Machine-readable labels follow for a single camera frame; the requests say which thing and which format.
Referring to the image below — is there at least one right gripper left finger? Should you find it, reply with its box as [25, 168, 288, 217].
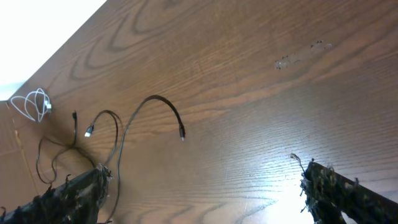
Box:
[1, 164, 111, 224]

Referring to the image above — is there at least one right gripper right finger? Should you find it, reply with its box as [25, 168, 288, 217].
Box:
[290, 153, 397, 224]

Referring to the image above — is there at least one white usb cable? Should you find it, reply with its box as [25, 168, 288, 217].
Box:
[10, 87, 53, 123]

